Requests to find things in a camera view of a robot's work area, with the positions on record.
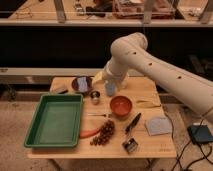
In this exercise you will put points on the orange bowl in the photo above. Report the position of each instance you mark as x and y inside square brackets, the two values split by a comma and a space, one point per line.
[121, 106]

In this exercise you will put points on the green plastic tray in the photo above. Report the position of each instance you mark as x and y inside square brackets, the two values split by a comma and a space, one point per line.
[56, 122]

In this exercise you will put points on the grey cloth square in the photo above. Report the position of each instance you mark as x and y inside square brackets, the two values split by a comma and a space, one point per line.
[158, 126]

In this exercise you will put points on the dark purple plate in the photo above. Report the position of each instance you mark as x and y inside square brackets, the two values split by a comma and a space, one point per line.
[74, 85]

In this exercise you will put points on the small metal cup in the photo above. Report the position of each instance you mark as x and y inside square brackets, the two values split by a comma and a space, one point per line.
[95, 97]

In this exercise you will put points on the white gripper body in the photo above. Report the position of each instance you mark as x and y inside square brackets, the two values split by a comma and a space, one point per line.
[107, 76]

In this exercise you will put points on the blue sponge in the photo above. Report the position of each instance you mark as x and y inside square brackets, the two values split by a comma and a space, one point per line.
[82, 84]

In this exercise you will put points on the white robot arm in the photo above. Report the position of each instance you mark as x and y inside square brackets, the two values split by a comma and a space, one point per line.
[130, 52]

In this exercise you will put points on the bunch of red grapes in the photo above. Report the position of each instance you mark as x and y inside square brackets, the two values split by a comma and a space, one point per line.
[106, 132]

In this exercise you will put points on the grey block eraser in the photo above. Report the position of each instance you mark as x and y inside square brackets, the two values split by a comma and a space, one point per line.
[60, 90]

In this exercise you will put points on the orange carrot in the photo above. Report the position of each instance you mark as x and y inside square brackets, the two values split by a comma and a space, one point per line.
[89, 133]

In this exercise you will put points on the yellow banana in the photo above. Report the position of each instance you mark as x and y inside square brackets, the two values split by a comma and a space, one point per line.
[147, 104]

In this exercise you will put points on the blue plastic cup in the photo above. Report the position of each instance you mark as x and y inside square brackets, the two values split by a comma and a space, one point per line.
[110, 88]

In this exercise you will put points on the wooden table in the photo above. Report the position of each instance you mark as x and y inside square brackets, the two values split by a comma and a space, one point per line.
[160, 146]

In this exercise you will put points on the black power adapter box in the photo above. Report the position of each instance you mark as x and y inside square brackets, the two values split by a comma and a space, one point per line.
[200, 134]

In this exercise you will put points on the black handled brush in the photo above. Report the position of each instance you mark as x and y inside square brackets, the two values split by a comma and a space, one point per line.
[133, 123]

